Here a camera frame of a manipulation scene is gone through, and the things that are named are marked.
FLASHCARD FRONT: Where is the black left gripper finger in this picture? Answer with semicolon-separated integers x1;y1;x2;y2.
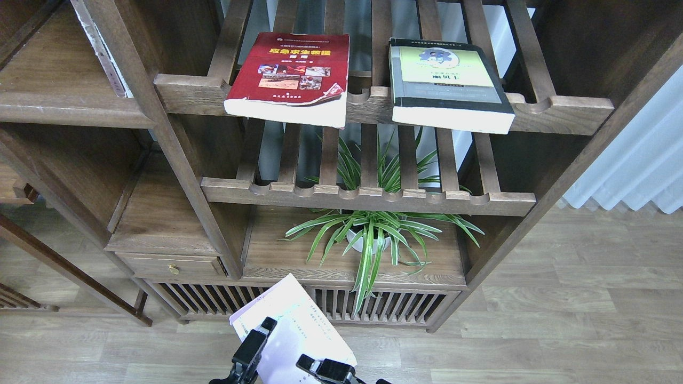
232;317;277;374
296;354;358;383

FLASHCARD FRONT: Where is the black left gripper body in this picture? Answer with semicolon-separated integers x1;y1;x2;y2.
209;363;258;384

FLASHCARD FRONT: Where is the pale purple book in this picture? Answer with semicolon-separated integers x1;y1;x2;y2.
229;274;357;383

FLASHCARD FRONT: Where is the green and black book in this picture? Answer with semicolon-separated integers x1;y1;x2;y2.
390;37;515;134

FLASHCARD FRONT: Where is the brass drawer knob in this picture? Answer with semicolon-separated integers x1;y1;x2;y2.
168;264;180;275

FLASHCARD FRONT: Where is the white plant pot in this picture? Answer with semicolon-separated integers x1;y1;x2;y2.
346;224;391;253

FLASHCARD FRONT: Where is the green spider plant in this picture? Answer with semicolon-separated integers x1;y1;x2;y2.
281;138;485;315

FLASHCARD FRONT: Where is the dark wooden bookshelf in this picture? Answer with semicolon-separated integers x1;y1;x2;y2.
2;1;681;332

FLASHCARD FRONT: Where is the red cover book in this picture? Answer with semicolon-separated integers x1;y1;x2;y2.
224;32;350;129

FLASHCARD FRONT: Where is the worn white standing book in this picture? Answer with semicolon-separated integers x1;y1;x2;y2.
71;0;133;98

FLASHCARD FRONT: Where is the white curtain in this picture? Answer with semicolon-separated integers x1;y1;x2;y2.
562;69;682;214

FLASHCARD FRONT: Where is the wooden chair frame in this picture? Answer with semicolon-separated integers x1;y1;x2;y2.
0;160;154;327

